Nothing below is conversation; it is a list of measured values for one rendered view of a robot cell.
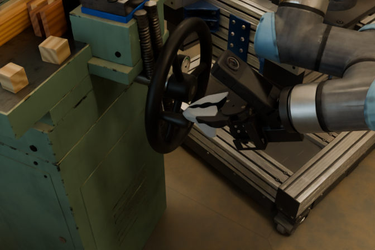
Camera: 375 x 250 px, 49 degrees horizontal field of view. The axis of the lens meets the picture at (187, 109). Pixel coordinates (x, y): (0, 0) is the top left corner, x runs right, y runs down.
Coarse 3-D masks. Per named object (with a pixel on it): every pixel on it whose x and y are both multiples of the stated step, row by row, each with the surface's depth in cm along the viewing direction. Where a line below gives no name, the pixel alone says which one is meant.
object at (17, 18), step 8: (16, 8) 84; (24, 8) 84; (8, 16) 81; (16, 16) 82; (24, 16) 84; (0, 24) 79; (8, 24) 81; (16, 24) 83; (24, 24) 85; (0, 32) 80; (8, 32) 82; (16, 32) 83; (0, 40) 80; (8, 40) 82
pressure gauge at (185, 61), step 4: (180, 56) 115; (184, 56) 115; (188, 56) 116; (180, 60) 114; (184, 60) 114; (188, 60) 118; (180, 64) 114; (184, 64) 115; (188, 64) 118; (184, 68) 116; (188, 68) 119; (184, 72) 117
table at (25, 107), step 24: (0, 48) 80; (24, 48) 80; (72, 48) 80; (48, 72) 74; (72, 72) 78; (96, 72) 82; (120, 72) 80; (0, 96) 69; (24, 96) 69; (48, 96) 74; (0, 120) 67; (24, 120) 70
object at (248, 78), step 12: (216, 60) 64; (228, 60) 62; (240, 60) 63; (216, 72) 62; (228, 72) 61; (240, 72) 62; (252, 72) 64; (228, 84) 62; (240, 84) 61; (252, 84) 62; (264, 84) 63; (240, 96) 63; (252, 96) 62; (264, 96) 62; (276, 96) 64; (264, 108) 63
